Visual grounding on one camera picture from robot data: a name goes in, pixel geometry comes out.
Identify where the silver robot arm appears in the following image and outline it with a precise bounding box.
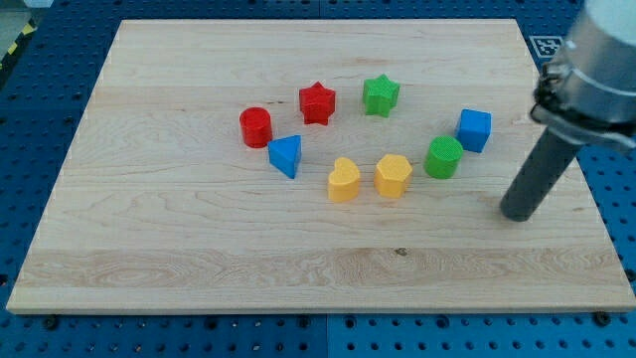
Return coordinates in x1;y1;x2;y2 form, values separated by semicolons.
530;0;635;153

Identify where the yellow hexagon block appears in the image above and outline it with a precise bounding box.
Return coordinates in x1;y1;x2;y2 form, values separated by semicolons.
374;154;413;199

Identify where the wooden board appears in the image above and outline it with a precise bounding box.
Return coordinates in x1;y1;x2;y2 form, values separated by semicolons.
7;19;635;314

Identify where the yellow heart block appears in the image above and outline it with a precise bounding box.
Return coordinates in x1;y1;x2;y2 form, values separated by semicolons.
327;157;361;203

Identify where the blue triangle block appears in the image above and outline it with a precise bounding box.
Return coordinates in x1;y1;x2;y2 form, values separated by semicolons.
267;135;302;179

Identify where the red star block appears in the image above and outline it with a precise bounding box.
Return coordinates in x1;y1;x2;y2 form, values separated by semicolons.
299;82;336;125

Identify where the red cylinder block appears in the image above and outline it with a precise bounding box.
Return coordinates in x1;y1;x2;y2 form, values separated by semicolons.
239;107;272;148

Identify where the green star block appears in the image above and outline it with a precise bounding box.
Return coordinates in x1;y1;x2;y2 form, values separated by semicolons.
363;74;400;117

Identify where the green cylinder block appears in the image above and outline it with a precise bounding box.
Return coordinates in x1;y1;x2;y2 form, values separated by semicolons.
423;135;463;179

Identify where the blue cube block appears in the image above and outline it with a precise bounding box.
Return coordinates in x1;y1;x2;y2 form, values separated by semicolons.
455;108;492;153

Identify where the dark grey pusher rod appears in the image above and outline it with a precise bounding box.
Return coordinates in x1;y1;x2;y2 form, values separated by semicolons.
500;129;582;222

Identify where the fiducial marker tag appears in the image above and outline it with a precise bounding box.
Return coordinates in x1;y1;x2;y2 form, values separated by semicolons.
529;35;562;59

